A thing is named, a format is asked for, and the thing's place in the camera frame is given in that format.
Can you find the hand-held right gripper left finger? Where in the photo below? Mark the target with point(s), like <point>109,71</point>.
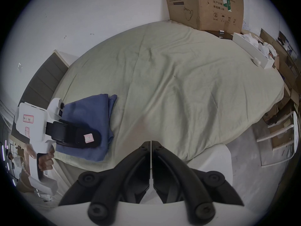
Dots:
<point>110,185</point>

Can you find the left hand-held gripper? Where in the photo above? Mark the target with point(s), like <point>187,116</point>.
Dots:
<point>30,123</point>

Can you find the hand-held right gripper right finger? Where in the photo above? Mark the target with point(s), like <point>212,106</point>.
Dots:
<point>188,185</point>

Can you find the dark blue garment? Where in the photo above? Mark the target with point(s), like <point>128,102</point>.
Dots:
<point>94,112</point>

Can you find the person's left hand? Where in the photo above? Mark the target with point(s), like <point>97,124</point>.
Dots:
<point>45,162</point>

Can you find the dark padded headboard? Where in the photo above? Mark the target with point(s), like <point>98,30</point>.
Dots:
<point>42,79</point>

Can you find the white slatted chair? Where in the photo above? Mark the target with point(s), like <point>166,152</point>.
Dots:
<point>292,131</point>

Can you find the small white device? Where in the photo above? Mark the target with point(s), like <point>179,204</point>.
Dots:
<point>256,61</point>

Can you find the white open box with cloths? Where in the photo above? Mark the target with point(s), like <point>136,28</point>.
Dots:
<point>254,45</point>

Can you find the pile of cardboard boxes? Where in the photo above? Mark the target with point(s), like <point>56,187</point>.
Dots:
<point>285,65</point>

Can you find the large brown cardboard carton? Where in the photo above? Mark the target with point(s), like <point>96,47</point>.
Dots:
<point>202,6</point>

